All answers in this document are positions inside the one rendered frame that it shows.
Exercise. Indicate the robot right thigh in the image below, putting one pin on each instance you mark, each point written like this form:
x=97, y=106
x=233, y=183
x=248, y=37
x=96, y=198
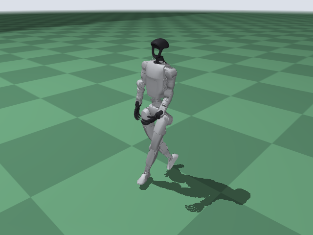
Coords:
x=149, y=129

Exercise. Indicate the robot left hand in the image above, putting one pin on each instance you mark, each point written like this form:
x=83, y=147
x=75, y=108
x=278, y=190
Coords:
x=152, y=118

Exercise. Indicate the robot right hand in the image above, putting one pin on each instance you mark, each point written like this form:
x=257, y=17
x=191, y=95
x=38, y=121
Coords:
x=136, y=111

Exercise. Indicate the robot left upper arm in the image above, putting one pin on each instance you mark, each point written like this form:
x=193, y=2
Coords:
x=171, y=74

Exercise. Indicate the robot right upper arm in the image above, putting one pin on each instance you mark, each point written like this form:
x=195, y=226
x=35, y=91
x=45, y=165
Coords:
x=142, y=82

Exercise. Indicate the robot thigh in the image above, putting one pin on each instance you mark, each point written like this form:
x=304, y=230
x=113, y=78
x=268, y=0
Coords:
x=149, y=129
x=160, y=130

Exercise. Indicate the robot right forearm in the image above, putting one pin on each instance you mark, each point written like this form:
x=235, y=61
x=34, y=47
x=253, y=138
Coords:
x=139, y=95

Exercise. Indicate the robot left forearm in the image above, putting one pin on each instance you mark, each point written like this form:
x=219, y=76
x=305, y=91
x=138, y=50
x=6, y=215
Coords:
x=165, y=102

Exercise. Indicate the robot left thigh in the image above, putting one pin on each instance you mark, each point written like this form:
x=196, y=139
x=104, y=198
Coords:
x=160, y=130

